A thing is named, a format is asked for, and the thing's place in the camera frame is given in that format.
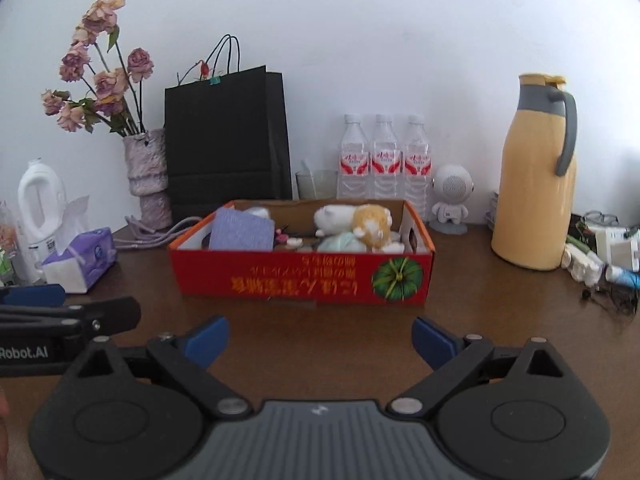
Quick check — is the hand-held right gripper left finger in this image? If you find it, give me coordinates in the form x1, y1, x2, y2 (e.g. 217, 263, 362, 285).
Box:
60, 315, 253, 418

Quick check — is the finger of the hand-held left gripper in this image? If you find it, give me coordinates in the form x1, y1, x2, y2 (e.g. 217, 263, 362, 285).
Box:
0, 284, 67, 307
0, 296, 142, 345

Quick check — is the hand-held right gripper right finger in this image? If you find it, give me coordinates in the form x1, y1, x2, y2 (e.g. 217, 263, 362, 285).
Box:
389, 316, 581, 418

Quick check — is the orange cardboard box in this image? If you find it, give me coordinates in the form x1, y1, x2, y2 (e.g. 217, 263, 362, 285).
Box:
168, 199, 436, 306

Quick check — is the yellow plush toy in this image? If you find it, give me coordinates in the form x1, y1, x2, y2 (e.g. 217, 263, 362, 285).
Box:
352, 204, 393, 251

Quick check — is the light green cloth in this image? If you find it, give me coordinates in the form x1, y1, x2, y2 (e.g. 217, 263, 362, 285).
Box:
317, 232, 366, 253

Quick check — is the white plush toy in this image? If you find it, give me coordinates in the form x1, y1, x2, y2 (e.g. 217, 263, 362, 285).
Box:
314, 204, 358, 238

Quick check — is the person's left hand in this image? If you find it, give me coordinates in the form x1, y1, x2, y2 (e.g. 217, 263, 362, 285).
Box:
0, 385, 11, 466

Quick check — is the printed plastic packet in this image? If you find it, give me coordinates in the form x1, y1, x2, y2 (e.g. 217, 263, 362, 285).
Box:
0, 200, 31, 288

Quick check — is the purple tissue pack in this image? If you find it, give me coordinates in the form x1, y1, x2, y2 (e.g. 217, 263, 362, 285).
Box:
41, 226, 118, 294

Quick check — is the white detergent bottle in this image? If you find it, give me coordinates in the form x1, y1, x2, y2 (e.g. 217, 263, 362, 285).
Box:
17, 159, 68, 281

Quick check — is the white astronaut speaker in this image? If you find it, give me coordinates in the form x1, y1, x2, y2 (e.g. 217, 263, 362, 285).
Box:
429, 163, 473, 236

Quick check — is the green small item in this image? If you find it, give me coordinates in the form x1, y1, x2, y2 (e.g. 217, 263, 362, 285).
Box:
567, 234, 597, 256

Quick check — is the red label water bottle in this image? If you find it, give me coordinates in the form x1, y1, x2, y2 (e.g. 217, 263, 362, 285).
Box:
337, 114, 372, 200
369, 114, 403, 200
401, 115, 432, 221

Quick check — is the yellow thermos jug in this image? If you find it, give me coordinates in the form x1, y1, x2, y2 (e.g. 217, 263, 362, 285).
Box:
491, 73, 578, 270

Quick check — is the clear straw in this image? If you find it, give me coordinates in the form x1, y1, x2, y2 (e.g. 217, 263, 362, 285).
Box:
301, 160, 318, 198

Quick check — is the glass cup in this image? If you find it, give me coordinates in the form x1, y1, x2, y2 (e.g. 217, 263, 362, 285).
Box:
296, 169, 340, 201

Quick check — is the blue and white tube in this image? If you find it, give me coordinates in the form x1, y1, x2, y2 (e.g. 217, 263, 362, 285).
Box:
605, 266, 640, 288

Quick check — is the black paper bag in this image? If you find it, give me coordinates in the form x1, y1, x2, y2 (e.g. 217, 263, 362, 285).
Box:
164, 35, 293, 221

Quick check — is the dried rose bouquet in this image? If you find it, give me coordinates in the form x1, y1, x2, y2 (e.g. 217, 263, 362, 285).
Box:
41, 0, 153, 137

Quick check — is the purple cord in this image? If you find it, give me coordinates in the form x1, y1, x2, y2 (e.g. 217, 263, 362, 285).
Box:
124, 215, 203, 252

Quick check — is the black earphone cable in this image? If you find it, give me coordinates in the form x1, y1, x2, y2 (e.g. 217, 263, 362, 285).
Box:
581, 284, 640, 317

